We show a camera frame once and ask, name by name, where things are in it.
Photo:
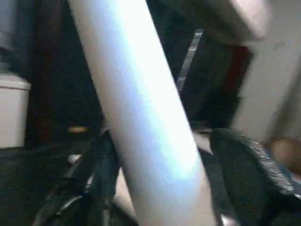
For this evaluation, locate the white plastic table leg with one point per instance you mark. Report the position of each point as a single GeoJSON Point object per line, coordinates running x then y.
{"type": "Point", "coordinates": [141, 106]}

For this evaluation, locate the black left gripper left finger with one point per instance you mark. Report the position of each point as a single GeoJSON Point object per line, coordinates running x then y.
{"type": "Point", "coordinates": [89, 179]}

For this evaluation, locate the white sideboard with glass doors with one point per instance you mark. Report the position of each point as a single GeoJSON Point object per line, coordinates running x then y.
{"type": "Point", "coordinates": [11, 113]}

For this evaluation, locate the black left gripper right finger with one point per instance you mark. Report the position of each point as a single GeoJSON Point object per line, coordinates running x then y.
{"type": "Point", "coordinates": [247, 179]}

